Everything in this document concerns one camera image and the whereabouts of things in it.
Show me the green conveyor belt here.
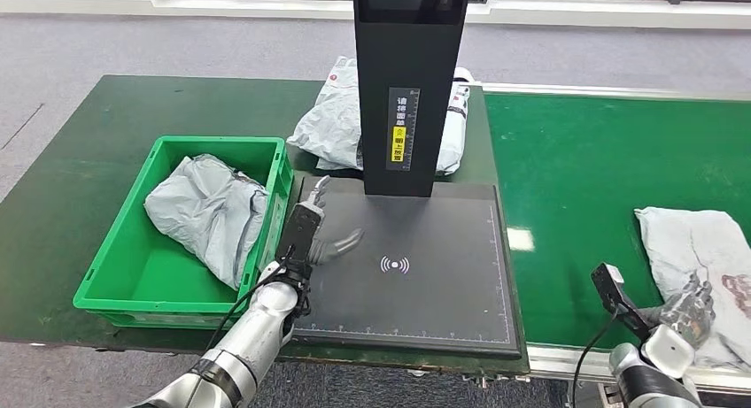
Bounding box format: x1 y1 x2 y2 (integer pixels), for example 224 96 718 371
484 92 751 359

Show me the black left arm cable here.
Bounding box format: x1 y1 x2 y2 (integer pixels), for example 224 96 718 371
202 247 306 359

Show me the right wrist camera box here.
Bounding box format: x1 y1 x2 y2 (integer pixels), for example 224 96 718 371
591 262 653 340

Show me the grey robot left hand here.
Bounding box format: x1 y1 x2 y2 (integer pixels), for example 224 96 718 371
302 175 366 267

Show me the aluminium conveyor frame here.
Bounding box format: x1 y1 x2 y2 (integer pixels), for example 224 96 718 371
476 82 751 396

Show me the dark green table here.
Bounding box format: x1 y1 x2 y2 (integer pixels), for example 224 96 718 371
0 74 531 377

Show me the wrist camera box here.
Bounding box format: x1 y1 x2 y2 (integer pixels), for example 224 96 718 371
276 203 326 267
591 262 653 340

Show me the green plastic crate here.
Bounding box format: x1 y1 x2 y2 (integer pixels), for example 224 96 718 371
73 135 295 330

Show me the black and yellow label strip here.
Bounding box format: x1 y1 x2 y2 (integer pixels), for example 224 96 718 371
387 87 422 172

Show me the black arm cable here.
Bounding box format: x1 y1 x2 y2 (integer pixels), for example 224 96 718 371
202 247 306 359
571 311 622 408

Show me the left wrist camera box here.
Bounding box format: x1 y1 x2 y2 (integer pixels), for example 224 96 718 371
276 203 326 267

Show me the grey parcel with red print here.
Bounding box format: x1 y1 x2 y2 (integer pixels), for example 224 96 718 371
143 154 271 290
634 206 751 374

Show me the black inbound scanner machine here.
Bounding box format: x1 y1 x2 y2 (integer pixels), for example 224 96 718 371
290 0 523 361

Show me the white window sill ledge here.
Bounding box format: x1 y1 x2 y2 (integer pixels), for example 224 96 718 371
0 0 751 31

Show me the crumpled grey parcel bag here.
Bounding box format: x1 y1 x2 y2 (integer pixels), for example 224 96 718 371
286 56 470 177

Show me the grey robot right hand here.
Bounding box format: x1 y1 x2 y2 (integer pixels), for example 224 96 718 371
638 273 718 349

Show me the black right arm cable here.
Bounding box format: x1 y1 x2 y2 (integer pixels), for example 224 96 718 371
571 311 622 408

